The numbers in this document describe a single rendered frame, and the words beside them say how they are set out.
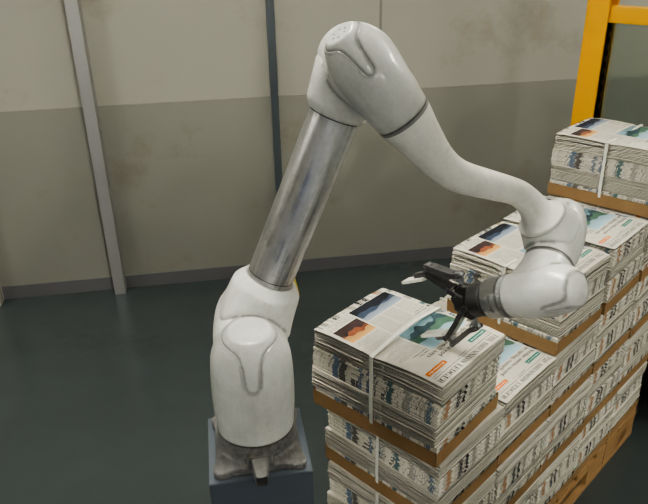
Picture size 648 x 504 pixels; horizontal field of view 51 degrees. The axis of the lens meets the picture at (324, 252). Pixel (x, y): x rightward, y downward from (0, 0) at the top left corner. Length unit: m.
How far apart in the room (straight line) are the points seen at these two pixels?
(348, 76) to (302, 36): 2.73
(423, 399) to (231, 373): 0.48
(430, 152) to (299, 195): 0.29
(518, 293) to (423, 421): 0.38
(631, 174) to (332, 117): 1.38
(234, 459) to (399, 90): 0.76
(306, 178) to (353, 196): 2.80
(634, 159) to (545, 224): 1.03
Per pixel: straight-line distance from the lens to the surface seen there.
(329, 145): 1.32
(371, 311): 1.76
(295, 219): 1.36
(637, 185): 2.47
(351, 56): 1.13
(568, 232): 1.47
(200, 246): 4.15
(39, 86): 3.96
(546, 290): 1.37
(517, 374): 1.98
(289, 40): 3.85
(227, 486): 1.39
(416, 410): 1.59
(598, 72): 3.02
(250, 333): 1.29
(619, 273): 2.34
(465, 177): 1.26
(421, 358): 1.58
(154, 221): 4.10
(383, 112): 1.15
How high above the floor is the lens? 1.96
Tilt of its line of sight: 26 degrees down
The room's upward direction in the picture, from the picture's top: 1 degrees counter-clockwise
